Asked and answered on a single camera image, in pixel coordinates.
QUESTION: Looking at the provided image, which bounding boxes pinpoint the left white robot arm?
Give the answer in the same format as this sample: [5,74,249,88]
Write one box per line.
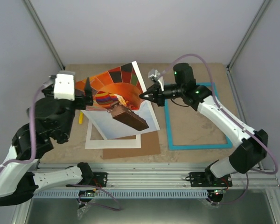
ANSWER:
[0,78,94,207]

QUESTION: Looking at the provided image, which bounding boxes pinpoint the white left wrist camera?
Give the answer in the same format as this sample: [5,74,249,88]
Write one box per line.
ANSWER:
[53,73,75,101]

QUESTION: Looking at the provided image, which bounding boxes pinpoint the controller board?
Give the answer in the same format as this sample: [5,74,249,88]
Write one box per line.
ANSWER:
[210,189,226,195]
[78,189,99,197]

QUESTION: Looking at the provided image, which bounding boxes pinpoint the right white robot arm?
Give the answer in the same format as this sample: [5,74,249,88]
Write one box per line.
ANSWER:
[140,63,268,186]

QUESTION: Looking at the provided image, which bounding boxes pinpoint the aluminium corner post right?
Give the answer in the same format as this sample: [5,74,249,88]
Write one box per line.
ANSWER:
[226,0,272,71]

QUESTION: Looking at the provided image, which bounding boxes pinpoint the teal wooden picture frame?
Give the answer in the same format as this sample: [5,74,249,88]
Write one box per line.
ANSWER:
[164,82,232,151]

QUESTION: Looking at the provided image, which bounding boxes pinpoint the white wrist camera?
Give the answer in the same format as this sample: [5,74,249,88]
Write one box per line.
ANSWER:
[53,73,75,101]
[148,69,164,91]

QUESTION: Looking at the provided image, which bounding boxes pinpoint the right controller board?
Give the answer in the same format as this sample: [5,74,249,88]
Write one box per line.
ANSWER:
[210,189,226,195]

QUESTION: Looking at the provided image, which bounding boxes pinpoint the yellow screwdriver tool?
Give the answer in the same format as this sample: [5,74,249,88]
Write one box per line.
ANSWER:
[78,111,84,125]

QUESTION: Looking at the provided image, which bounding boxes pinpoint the grey slotted cable duct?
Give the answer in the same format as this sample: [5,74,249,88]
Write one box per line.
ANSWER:
[34,189,208,199]

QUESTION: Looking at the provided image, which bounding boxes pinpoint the aluminium corner post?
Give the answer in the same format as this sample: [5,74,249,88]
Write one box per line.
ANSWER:
[22,0,65,70]
[226,0,272,71]

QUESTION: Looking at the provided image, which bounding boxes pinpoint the left controller board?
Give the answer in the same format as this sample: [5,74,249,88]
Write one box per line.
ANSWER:
[78,189,99,197]

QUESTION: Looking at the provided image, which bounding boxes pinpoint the clear plastic bag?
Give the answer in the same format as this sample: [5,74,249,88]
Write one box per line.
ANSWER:
[77,203,92,220]

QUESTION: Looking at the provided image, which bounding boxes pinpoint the aluminium corner post left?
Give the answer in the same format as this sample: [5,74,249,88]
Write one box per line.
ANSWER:
[22,0,65,70]

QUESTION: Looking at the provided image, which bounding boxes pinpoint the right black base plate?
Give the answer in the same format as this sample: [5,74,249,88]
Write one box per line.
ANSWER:
[185,172,233,188]

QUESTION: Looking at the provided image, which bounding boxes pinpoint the white photo mat board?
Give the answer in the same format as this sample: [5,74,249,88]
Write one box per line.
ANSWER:
[85,121,141,150]

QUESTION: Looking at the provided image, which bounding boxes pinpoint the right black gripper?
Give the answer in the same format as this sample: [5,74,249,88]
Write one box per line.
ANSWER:
[140,83,184,107]

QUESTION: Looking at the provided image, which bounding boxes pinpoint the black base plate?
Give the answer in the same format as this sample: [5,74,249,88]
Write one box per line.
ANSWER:
[185,172,233,188]
[91,172,108,188]

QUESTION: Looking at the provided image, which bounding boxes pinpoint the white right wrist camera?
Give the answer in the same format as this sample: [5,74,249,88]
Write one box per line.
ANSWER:
[148,69,164,91]

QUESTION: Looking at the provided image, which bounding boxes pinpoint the aluminium rail base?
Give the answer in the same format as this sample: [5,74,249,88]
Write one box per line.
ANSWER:
[34,163,280,190]

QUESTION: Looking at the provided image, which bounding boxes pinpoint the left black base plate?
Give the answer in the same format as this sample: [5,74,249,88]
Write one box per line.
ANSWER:
[91,172,108,188]

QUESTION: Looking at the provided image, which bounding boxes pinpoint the brown cardboard backing board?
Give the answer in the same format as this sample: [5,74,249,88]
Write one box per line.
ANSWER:
[102,131,161,160]

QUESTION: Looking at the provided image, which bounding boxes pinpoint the hot air balloon photo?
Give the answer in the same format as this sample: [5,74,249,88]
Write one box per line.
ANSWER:
[76,61,160,140]

